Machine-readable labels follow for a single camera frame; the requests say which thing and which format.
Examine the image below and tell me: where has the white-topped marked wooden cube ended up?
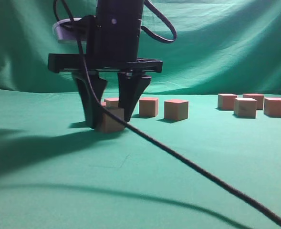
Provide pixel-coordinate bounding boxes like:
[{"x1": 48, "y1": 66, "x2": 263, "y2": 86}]
[{"x1": 234, "y1": 97, "x2": 257, "y2": 118}]

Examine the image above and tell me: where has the far right-column wooden cube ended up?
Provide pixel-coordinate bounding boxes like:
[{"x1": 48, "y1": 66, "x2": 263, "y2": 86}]
[{"x1": 243, "y1": 94, "x2": 264, "y2": 110}]

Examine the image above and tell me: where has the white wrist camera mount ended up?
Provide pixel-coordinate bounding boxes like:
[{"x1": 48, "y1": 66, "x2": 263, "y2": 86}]
[{"x1": 52, "y1": 18, "x2": 87, "y2": 43}]

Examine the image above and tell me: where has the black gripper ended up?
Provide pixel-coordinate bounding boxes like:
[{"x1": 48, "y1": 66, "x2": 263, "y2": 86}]
[{"x1": 48, "y1": 0, "x2": 163, "y2": 129}]

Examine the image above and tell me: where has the left-column wooden cube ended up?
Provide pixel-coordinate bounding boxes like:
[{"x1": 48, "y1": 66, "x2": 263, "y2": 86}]
[
  {"x1": 97, "y1": 106, "x2": 125, "y2": 133},
  {"x1": 217, "y1": 94, "x2": 238, "y2": 110},
  {"x1": 139, "y1": 97, "x2": 159, "y2": 117},
  {"x1": 104, "y1": 98, "x2": 119, "y2": 107}
]

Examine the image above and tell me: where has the right-column wooden cube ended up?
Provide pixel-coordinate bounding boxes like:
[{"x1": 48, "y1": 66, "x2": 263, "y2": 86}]
[
  {"x1": 243, "y1": 94, "x2": 264, "y2": 110},
  {"x1": 263, "y1": 97, "x2": 281, "y2": 118}
]

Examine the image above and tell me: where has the green cloth backdrop and cover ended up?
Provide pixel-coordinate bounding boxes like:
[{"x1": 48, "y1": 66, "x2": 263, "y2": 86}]
[{"x1": 0, "y1": 0, "x2": 281, "y2": 229}]

